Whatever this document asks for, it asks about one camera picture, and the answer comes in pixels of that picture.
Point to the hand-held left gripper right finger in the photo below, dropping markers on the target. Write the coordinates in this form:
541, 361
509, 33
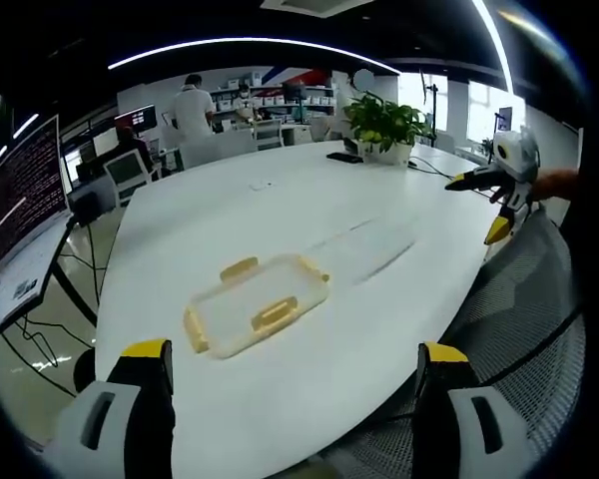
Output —
484, 434

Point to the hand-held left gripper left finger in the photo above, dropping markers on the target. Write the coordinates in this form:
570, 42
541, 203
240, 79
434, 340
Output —
97, 429

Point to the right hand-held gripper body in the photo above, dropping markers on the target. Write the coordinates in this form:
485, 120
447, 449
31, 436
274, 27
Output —
516, 154

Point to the clear container lid yellow clips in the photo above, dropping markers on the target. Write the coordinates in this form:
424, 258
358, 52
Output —
259, 304

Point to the black pole stand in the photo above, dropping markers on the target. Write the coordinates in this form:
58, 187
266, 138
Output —
433, 110

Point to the grey mesh office chair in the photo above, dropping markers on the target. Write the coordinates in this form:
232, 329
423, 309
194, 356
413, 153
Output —
529, 309

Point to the green potted plant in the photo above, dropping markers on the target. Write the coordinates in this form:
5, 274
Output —
384, 122

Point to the black phone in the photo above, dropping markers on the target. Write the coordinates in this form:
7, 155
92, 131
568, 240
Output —
345, 157

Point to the round white lamp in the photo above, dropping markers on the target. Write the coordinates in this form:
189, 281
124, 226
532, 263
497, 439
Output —
364, 79

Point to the white side desk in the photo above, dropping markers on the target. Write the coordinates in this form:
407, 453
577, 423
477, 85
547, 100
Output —
17, 284

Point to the storage shelves with boxes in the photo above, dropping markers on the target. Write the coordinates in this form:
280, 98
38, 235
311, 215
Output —
299, 97

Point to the white office chair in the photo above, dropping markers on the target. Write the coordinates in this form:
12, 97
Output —
130, 174
268, 135

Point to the black power adapter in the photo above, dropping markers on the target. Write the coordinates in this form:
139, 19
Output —
86, 207

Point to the computer monitor with text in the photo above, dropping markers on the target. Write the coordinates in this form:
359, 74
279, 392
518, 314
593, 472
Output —
22, 189

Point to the dark wall monitor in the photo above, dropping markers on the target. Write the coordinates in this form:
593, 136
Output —
136, 119

